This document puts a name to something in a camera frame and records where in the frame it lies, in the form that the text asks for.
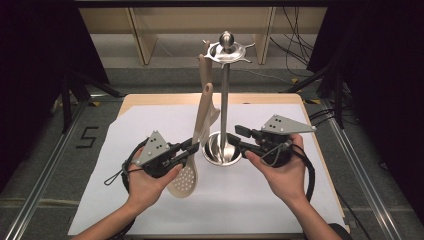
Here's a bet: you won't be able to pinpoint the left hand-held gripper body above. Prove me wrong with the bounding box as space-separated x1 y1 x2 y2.
131 129 188 179

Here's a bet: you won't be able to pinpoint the left hand-held gripper thin cord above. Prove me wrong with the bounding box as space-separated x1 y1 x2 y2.
103 167 145 187

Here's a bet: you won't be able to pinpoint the right hand-held gripper thin cord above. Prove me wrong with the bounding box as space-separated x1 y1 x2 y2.
259 141 293 168

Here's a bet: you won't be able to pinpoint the right hand-held gripper black cable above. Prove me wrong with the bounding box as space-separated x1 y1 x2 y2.
292 143 317 203

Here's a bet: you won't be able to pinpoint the beige perforated skimmer spoon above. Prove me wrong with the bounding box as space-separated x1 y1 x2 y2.
166 82 214 199

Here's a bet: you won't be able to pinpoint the black curtain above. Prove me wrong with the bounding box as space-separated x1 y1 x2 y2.
0 0 111 194
306 0 424 214

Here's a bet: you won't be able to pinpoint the white paper sheet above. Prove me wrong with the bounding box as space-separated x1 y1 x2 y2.
67 103 348 236

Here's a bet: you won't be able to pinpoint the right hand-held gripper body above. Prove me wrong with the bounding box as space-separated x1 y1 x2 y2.
253 114 318 169

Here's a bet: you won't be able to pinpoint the person's left hand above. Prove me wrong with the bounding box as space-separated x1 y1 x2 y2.
126 163 185 215

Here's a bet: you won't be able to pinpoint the bundle of black cables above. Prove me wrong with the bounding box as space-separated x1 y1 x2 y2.
269 6 319 78

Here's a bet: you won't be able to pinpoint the black floor cables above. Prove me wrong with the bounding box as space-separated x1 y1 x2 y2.
308 108 338 129

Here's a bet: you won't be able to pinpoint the steel utensil stand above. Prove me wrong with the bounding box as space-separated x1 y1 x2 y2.
202 30 257 167

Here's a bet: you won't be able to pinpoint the person's right hand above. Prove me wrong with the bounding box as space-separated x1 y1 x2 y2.
244 133 308 207

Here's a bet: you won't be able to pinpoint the black metal stand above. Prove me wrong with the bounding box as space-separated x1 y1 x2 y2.
59 68 124 135
279 64 346 130

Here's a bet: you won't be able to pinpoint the light wooden desk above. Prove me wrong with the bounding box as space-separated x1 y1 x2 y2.
78 6 328 67

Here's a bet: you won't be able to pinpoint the hand-held gripper thin cord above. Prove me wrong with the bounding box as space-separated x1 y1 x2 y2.
259 141 293 168
103 167 145 187

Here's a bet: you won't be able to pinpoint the aluminium floor rail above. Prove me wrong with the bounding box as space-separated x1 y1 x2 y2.
319 99 401 240
3 99 91 240

